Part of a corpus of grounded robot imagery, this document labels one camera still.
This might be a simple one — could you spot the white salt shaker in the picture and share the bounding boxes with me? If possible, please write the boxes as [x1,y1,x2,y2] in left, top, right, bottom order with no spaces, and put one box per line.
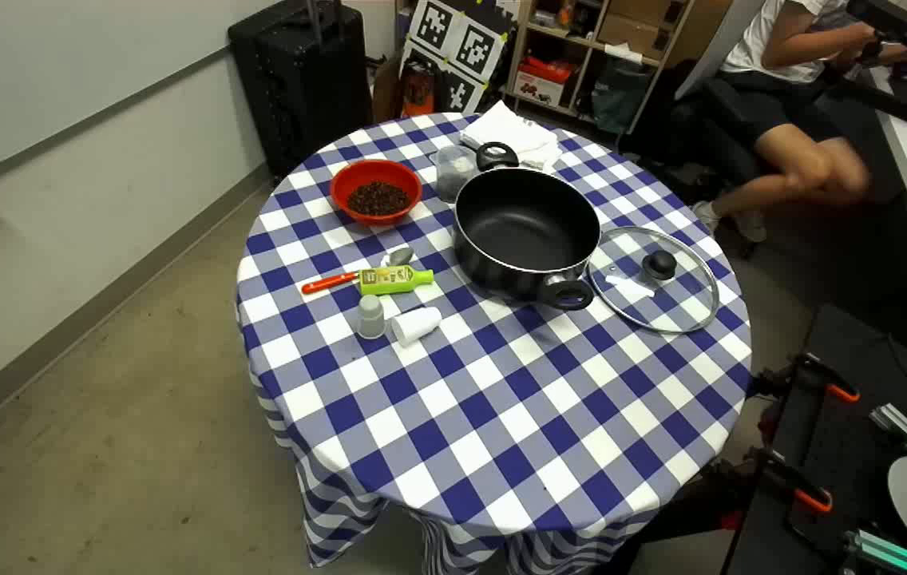
[354,293,387,339]

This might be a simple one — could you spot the board with fiducial markers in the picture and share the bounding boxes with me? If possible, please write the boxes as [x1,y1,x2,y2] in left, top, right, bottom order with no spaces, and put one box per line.
[398,0,513,111]

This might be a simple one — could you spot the wooden shelf unit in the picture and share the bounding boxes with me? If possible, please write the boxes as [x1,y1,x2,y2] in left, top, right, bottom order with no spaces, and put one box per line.
[505,0,695,139]

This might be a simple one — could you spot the glass lid with black knob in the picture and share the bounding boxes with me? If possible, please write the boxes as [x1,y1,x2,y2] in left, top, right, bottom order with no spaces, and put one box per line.
[587,226,719,336]

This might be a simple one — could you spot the black robot base with clamps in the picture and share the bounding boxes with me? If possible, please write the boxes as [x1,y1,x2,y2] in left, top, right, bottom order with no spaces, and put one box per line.
[725,308,907,575]

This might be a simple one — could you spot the green tube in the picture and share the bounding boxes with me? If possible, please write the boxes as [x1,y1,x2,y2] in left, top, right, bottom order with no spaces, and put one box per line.
[358,265,436,296]

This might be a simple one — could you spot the red bowl with dark contents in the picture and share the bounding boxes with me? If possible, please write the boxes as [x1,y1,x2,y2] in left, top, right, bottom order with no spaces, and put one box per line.
[329,160,423,226]

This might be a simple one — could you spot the small white container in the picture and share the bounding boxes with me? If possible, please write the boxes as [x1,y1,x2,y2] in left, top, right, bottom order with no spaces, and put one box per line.
[389,308,441,345]

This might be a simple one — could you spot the blue white checkered tablecloth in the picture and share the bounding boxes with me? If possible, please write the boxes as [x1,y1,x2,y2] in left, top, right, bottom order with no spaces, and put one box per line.
[238,111,750,575]

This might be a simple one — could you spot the seated person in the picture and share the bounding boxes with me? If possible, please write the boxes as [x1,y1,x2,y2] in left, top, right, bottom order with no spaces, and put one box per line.
[693,0,907,242]

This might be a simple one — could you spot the folded white cloth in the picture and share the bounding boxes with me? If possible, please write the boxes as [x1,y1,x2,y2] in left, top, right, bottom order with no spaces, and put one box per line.
[460,103,562,172]

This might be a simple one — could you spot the black suitcase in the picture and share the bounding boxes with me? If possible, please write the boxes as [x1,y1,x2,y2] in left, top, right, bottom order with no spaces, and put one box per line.
[227,0,372,175]

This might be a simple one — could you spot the clear glass jar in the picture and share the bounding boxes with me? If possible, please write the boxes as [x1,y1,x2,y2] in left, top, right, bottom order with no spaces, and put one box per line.
[436,148,477,201]

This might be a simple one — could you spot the black cooking pot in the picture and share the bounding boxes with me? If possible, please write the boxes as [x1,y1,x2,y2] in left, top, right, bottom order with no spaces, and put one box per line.
[454,140,600,311]

